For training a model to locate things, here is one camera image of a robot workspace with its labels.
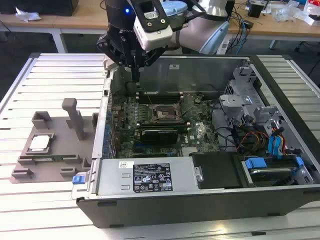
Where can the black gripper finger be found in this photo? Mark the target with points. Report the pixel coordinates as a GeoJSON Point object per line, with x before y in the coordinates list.
{"type": "Point", "coordinates": [152, 56]}
{"type": "Point", "coordinates": [112, 46]}

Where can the thin metal locking lever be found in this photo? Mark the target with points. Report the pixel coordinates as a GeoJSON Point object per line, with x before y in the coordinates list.
{"type": "Point", "coordinates": [150, 99]}

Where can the silver CPU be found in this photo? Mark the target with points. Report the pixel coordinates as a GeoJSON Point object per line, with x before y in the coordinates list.
{"type": "Point", "coordinates": [41, 143]}

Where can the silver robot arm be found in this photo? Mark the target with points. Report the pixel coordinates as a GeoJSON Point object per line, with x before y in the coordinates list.
{"type": "Point", "coordinates": [190, 35]}

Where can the CPU socket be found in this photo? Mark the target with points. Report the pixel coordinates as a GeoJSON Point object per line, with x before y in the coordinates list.
{"type": "Point", "coordinates": [163, 112]}

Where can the grey case latch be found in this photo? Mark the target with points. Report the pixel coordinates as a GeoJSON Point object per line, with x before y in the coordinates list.
{"type": "Point", "coordinates": [108, 63]}

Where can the wooden desk white legs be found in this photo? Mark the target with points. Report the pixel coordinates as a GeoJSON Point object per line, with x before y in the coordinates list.
{"type": "Point", "coordinates": [82, 17]}
{"type": "Point", "coordinates": [47, 21]}

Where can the black RAM slot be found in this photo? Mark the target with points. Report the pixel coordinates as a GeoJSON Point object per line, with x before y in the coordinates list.
{"type": "Point", "coordinates": [162, 123]}
{"type": "Point", "coordinates": [160, 93]}
{"type": "Point", "coordinates": [160, 101]}
{"type": "Point", "coordinates": [160, 98]}
{"type": "Point", "coordinates": [182, 128]}
{"type": "Point", "coordinates": [162, 120]}

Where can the round coin battery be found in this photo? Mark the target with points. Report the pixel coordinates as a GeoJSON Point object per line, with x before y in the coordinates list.
{"type": "Point", "coordinates": [197, 100]}

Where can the white labelled box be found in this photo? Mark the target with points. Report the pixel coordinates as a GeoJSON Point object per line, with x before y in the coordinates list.
{"type": "Point", "coordinates": [223, 47]}

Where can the black graphics card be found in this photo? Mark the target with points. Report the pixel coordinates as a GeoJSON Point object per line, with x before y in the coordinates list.
{"type": "Point", "coordinates": [157, 137]}

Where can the black computer box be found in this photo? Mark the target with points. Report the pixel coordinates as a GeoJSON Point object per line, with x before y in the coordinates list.
{"type": "Point", "coordinates": [37, 6]}

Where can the crumpled white paper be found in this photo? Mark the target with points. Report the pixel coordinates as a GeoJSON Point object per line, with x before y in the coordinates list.
{"type": "Point", "coordinates": [26, 15]}

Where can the green motherboard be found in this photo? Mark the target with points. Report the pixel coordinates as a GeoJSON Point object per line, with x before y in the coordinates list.
{"type": "Point", "coordinates": [200, 135]}

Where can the grey metal drive cage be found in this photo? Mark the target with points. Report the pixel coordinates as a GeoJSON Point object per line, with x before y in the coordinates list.
{"type": "Point", "coordinates": [235, 100]}

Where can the small black device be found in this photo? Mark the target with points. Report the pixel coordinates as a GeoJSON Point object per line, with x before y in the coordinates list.
{"type": "Point", "coordinates": [248, 23]}

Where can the small silver heatsink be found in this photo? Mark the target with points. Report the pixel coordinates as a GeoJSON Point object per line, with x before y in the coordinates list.
{"type": "Point", "coordinates": [190, 151]}

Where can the grey parts rack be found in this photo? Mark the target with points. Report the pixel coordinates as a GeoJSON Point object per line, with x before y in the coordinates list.
{"type": "Point", "coordinates": [62, 140]}

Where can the green RAM stick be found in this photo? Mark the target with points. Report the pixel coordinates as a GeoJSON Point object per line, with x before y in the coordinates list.
{"type": "Point", "coordinates": [58, 157]}

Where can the silver power supply unit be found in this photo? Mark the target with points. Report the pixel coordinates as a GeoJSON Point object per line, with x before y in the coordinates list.
{"type": "Point", "coordinates": [112, 175]}

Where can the blue plastic latch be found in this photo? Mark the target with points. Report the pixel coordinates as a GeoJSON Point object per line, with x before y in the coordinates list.
{"type": "Point", "coordinates": [78, 180]}

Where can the clear plastic bags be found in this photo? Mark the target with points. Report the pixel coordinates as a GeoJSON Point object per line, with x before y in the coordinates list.
{"type": "Point", "coordinates": [287, 11]}

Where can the blue disk carrier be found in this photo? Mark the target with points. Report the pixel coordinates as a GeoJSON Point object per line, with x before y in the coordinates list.
{"type": "Point", "coordinates": [256, 164]}

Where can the black PC case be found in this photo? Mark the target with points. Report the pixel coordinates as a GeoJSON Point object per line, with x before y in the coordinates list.
{"type": "Point", "coordinates": [175, 212]}

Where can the metal hard disk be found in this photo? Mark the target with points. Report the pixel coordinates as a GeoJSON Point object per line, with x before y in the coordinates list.
{"type": "Point", "coordinates": [270, 176]}

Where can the red white package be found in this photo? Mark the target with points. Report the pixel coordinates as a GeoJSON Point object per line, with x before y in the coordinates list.
{"type": "Point", "coordinates": [312, 5]}

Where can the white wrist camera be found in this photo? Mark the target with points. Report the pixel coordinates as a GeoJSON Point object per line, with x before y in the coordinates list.
{"type": "Point", "coordinates": [155, 40]}

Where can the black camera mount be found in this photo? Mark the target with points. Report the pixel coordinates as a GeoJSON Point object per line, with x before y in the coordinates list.
{"type": "Point", "coordinates": [155, 26]}

